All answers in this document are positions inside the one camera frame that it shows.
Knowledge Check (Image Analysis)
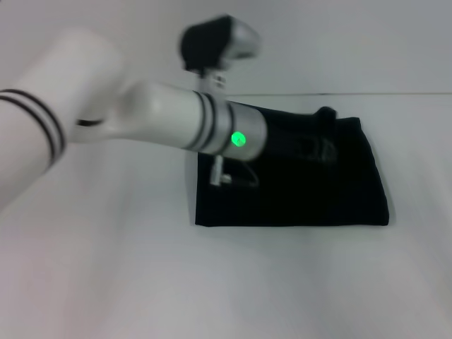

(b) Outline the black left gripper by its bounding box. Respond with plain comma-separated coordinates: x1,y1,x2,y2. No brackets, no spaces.
261,106,338,164

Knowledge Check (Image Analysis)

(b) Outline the black shirt with white print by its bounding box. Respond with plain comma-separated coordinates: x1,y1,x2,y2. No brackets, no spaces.
194,100,396,228

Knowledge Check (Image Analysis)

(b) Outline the black cable with silver plug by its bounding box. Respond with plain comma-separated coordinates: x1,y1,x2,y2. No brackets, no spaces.
208,155,261,189

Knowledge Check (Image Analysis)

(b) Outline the silver black wrist camera box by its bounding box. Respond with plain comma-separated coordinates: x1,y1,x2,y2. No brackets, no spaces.
178,13,263,91

